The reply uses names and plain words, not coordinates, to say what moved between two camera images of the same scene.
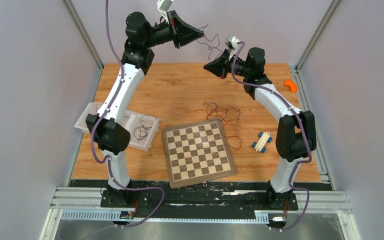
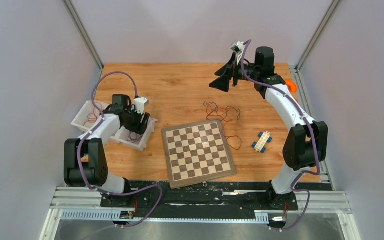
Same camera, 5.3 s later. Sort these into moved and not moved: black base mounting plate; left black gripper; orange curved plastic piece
Moved: left black gripper
Not moved: black base mounting plate; orange curved plastic piece
